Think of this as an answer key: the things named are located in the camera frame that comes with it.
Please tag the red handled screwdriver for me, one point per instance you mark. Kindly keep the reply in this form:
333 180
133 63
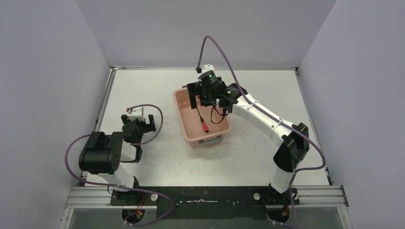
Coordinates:
203 123

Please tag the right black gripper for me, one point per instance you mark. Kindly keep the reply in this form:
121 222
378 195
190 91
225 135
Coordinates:
198 87

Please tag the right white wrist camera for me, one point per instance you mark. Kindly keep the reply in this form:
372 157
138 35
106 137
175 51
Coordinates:
207 68

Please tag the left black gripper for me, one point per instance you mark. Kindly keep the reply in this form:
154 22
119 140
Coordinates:
138 122

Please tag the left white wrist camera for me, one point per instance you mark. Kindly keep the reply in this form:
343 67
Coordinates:
136 114

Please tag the pink plastic bin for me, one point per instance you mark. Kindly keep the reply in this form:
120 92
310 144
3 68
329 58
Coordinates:
190 123

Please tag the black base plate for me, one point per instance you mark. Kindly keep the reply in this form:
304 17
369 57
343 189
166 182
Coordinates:
204 210

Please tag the aluminium front rail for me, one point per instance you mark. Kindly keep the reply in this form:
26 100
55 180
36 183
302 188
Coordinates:
304 196

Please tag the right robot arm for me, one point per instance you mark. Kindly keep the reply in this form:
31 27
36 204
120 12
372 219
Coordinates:
291 139

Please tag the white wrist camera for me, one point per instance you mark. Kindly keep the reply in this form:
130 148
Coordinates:
207 68
136 114

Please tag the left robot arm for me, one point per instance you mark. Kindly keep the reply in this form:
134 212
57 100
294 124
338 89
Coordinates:
103 154

